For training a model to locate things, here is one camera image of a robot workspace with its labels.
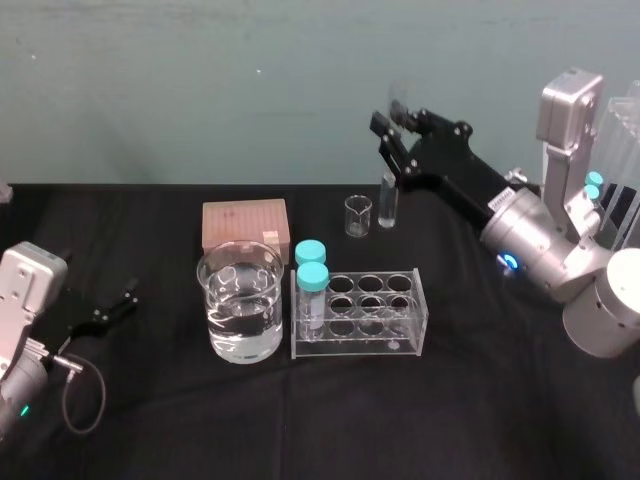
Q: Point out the small clear glass vial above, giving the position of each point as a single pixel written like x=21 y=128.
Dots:
x=387 y=205

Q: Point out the grey object at table edge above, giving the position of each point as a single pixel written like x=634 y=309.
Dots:
x=4 y=193

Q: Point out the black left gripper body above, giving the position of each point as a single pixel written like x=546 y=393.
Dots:
x=70 y=315

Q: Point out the tall clear acrylic stand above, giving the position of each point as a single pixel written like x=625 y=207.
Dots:
x=622 y=150

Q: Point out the small empty glass beaker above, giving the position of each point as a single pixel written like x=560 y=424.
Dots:
x=357 y=220

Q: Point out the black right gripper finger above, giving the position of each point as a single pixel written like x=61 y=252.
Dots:
x=407 y=117
x=392 y=147

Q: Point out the small teal capped tube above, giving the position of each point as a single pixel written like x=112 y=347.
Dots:
x=592 y=192
x=594 y=178

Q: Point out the brown plastic tip box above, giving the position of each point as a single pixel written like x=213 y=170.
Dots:
x=245 y=220

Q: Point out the teal capped test tube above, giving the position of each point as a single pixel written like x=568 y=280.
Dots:
x=310 y=251
x=313 y=280

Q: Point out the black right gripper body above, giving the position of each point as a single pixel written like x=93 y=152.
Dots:
x=450 y=160

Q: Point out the clear acrylic test tube rack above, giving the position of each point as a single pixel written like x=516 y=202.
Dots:
x=370 y=335

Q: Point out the black table cloth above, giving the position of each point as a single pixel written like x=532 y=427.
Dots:
x=350 y=410

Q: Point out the large glass beaker with water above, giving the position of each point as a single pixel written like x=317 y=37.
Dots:
x=240 y=310

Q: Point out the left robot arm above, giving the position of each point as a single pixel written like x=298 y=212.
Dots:
x=22 y=320

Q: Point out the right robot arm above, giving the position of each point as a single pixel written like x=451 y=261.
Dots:
x=560 y=250

